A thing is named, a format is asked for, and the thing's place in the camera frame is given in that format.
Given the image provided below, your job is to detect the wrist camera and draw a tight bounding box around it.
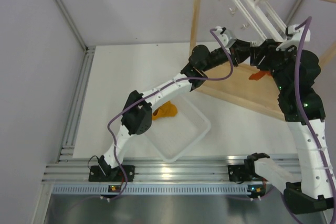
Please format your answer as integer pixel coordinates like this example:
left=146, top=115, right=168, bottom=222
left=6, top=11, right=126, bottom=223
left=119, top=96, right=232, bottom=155
left=213, top=26, right=237, bottom=48
left=276, top=24, right=305, bottom=51

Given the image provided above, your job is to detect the orange sock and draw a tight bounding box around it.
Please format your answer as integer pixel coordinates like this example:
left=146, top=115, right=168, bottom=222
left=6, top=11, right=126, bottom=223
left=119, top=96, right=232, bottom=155
left=248, top=70, right=271, bottom=81

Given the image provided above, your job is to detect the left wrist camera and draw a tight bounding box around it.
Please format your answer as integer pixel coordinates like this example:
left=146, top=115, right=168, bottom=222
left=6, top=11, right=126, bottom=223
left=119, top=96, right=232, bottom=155
left=213, top=26, right=237, bottom=48

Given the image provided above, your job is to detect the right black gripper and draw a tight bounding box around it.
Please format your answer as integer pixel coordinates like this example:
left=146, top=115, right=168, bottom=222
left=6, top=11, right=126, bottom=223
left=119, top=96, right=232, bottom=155
left=250, top=38, right=297, bottom=92

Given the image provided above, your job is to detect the yellow sock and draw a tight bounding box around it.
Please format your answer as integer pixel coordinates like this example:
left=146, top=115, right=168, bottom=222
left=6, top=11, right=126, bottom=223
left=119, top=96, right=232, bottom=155
left=152, top=101, right=178, bottom=121

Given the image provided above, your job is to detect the white plastic tray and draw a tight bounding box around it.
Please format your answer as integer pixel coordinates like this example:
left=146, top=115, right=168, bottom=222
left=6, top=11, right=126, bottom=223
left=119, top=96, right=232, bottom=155
left=145, top=95, right=211, bottom=163

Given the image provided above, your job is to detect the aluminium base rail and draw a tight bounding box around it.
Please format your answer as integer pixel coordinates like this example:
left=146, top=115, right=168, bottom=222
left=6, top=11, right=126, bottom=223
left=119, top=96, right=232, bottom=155
left=42, top=155, right=246, bottom=184

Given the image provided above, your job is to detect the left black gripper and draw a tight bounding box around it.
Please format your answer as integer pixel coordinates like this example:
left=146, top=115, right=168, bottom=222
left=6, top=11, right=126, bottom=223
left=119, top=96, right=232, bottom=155
left=201, top=37, right=256, bottom=71

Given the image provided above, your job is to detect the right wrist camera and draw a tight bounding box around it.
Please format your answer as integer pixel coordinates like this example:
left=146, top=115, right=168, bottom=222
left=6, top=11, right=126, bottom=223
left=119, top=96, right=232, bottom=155
left=276, top=24, right=305, bottom=51

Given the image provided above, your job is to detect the aluminium corner frame post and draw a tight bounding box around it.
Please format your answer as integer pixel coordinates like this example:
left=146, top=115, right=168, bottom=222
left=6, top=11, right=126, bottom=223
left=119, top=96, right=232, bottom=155
left=39, top=0, right=89, bottom=51

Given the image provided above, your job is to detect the wooden hanging rack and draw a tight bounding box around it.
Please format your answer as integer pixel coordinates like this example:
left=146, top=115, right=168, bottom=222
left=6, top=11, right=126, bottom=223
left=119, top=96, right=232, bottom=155
left=190, top=0, right=335, bottom=120

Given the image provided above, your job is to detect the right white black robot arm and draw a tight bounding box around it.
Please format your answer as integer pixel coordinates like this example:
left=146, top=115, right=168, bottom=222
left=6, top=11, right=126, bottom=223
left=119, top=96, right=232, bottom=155
left=244, top=40, right=335, bottom=215

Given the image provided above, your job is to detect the white clip hanger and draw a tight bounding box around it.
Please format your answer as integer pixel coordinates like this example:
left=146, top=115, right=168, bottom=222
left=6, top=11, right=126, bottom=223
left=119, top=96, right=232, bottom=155
left=230, top=0, right=287, bottom=43

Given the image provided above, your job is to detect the slotted grey cable duct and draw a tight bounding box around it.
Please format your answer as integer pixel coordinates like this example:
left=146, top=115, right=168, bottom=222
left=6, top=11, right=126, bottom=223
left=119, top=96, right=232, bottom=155
left=52, top=184, right=257, bottom=195

